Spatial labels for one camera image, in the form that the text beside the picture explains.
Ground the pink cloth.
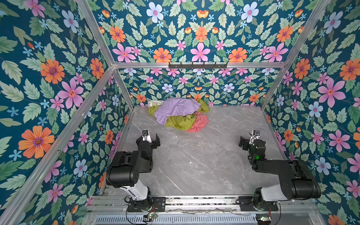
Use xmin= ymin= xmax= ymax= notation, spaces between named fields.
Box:
xmin=186 ymin=112 xmax=209 ymax=133

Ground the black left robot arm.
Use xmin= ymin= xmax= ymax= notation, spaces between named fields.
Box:
xmin=106 ymin=130 xmax=160 ymax=212

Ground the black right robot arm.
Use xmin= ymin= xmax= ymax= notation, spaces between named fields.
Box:
xmin=238 ymin=137 xmax=322 ymax=211

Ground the olive green cloth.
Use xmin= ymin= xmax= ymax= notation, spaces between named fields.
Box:
xmin=148 ymin=99 xmax=210 ymax=131

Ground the cream patterned cloth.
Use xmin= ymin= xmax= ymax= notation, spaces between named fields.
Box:
xmin=147 ymin=100 xmax=165 ymax=107

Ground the lilac purple cloth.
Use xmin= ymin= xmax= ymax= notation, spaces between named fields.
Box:
xmin=154 ymin=97 xmax=201 ymax=125

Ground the white ventilation grille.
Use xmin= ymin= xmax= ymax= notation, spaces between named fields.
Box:
xmin=95 ymin=214 xmax=257 ymax=225

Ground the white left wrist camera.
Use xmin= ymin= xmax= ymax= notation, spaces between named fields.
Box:
xmin=142 ymin=129 xmax=152 ymax=145

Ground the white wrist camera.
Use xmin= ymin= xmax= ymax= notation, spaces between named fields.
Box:
xmin=251 ymin=130 xmax=260 ymax=141
xmin=142 ymin=129 xmax=152 ymax=145

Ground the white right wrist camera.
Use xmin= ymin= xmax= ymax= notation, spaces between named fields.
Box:
xmin=251 ymin=130 xmax=260 ymax=141

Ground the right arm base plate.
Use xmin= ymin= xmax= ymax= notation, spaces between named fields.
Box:
xmin=236 ymin=196 xmax=279 ymax=212

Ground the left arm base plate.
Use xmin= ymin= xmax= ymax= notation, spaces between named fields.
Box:
xmin=127 ymin=197 xmax=166 ymax=213

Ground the metal hook rail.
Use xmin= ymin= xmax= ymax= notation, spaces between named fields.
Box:
xmin=168 ymin=62 xmax=228 ymax=70

